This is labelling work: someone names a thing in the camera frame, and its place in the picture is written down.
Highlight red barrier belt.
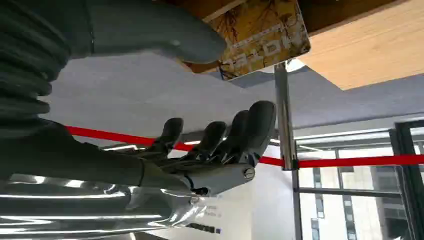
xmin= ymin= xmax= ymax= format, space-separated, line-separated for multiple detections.
xmin=65 ymin=125 xmax=424 ymax=169

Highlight shiny silver metal shell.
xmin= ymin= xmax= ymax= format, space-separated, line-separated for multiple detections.
xmin=0 ymin=172 xmax=208 ymax=240

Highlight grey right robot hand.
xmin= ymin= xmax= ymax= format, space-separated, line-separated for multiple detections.
xmin=0 ymin=0 xmax=277 ymax=197

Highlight white sign board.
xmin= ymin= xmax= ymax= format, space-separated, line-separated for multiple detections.
xmin=145 ymin=145 xmax=296 ymax=240

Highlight ribbed grey right arm sleeve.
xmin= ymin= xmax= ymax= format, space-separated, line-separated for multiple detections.
xmin=0 ymin=0 xmax=95 ymax=133

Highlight black window frame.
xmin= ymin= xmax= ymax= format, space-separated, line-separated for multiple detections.
xmin=388 ymin=120 xmax=424 ymax=240

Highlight chrome stanchion post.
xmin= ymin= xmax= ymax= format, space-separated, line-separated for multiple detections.
xmin=273 ymin=62 xmax=300 ymax=172

